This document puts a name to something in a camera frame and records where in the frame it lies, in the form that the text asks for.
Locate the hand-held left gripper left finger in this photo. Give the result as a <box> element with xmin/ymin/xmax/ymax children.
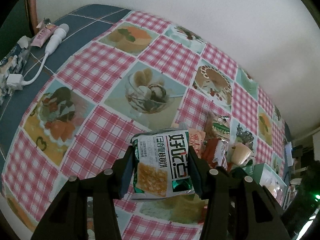
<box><xmin>30</xmin><ymin>145</ymin><xmax>137</xmax><ymax>240</ymax></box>

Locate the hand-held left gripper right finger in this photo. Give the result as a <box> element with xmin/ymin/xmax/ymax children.
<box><xmin>187</xmin><ymin>145</ymin><xmax>292</xmax><ymax>240</ymax></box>

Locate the white snack packet green trim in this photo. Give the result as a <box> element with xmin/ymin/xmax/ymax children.
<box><xmin>130</xmin><ymin>127</ymin><xmax>195</xmax><ymax>200</ymax></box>

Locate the white box with teal rim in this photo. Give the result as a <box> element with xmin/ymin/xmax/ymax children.
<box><xmin>250</xmin><ymin>162</ymin><xmax>288</xmax><ymax>211</ymax></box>

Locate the small jelly cup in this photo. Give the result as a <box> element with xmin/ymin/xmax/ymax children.
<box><xmin>231</xmin><ymin>142</ymin><xmax>254</xmax><ymax>167</ymax></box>

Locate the clear packet with green edges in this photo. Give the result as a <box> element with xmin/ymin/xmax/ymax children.
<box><xmin>205</xmin><ymin>111</ymin><xmax>231</xmax><ymax>138</ymax></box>

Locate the wide red snack packet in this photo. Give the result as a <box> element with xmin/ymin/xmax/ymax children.
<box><xmin>200</xmin><ymin>139</ymin><xmax>228</xmax><ymax>168</ymax></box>

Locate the yellow snack packet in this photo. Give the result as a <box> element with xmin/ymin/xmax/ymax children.
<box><xmin>187</xmin><ymin>128</ymin><xmax>207</xmax><ymax>156</ymax></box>

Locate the dark green snack packet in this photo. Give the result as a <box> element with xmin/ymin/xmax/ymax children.
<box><xmin>230</xmin><ymin>165</ymin><xmax>256</xmax><ymax>181</ymax></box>

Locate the white power strip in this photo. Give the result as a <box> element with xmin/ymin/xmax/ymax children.
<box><xmin>285</xmin><ymin>142</ymin><xmax>293</xmax><ymax>167</ymax></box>

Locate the checkered dessert print tablecloth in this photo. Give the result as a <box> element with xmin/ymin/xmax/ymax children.
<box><xmin>0</xmin><ymin>10</ymin><xmax>292</xmax><ymax>240</ymax></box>

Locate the white handheld device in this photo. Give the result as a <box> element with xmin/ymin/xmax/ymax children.
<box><xmin>45</xmin><ymin>23</ymin><xmax>69</xmax><ymax>56</ymax></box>

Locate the blue patterned packet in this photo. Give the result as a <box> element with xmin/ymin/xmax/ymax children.
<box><xmin>0</xmin><ymin>36</ymin><xmax>33</xmax><ymax>101</ymax></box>

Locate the blue grid cloth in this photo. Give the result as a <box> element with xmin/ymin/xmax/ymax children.
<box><xmin>0</xmin><ymin>4</ymin><xmax>133</xmax><ymax>170</ymax></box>

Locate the pink tube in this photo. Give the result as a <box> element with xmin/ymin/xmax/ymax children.
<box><xmin>31</xmin><ymin>21</ymin><xmax>56</xmax><ymax>48</ymax></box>

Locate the white cable with plug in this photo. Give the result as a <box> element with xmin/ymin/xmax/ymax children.
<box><xmin>6</xmin><ymin>52</ymin><xmax>49</xmax><ymax>91</ymax></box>

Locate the brown wooden frame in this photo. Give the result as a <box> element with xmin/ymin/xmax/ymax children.
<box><xmin>25</xmin><ymin>0</ymin><xmax>38</xmax><ymax>36</ymax></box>

